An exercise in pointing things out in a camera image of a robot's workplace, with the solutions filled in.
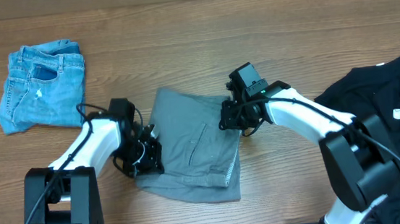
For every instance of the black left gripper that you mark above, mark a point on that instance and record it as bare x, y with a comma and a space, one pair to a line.
152, 165

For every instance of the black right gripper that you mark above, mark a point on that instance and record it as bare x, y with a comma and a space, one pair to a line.
231, 122

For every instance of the grey cotton shorts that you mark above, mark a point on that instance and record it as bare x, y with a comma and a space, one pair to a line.
201, 162

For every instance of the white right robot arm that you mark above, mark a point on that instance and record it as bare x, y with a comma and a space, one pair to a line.
362, 164

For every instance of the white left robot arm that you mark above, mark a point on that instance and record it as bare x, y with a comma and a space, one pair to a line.
67, 192

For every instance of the folded blue denim shorts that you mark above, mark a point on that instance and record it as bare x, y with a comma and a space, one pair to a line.
44, 85

